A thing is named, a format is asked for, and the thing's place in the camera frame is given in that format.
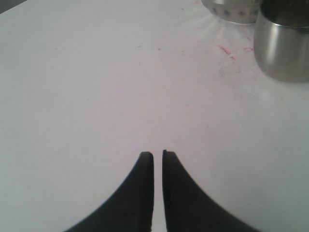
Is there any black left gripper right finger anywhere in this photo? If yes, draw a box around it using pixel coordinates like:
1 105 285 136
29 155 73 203
162 150 256 232

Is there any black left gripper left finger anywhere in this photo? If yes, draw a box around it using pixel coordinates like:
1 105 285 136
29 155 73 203
68 152 154 232

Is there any small steel cup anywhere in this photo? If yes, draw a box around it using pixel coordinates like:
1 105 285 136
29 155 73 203
253 0 309 83

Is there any steel bowl with rice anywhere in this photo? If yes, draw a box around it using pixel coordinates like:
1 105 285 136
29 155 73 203
201 0 260 24

